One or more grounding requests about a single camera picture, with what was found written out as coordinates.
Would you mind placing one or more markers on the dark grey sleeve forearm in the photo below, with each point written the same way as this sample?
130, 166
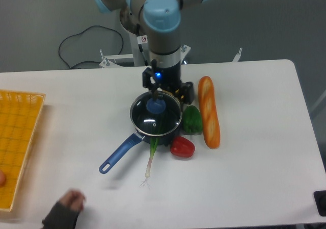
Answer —
60, 216

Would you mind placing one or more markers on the black device at table edge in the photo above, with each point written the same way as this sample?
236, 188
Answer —
320, 200

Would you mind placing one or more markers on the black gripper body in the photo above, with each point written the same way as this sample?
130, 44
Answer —
169, 78

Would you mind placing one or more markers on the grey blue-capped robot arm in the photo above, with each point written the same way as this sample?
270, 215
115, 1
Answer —
159, 20

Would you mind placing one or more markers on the green bell pepper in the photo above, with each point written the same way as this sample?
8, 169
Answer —
192, 121

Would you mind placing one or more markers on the green onion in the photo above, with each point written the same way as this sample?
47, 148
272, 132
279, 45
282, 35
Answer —
150, 157

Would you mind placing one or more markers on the person's hand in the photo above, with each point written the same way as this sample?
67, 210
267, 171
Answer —
73, 199

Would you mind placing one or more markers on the red bell pepper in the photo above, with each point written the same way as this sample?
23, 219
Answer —
182, 147

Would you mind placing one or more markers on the orange baguette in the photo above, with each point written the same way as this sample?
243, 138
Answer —
208, 111

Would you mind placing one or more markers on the dark blue saucepan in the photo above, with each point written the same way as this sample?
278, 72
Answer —
130, 142

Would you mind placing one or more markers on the glass lid with blue knob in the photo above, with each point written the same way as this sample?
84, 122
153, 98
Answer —
144, 107

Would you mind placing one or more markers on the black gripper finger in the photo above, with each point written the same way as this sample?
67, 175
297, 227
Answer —
185, 92
151, 82

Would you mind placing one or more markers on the yellow woven basket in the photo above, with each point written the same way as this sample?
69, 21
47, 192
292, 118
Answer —
20, 112

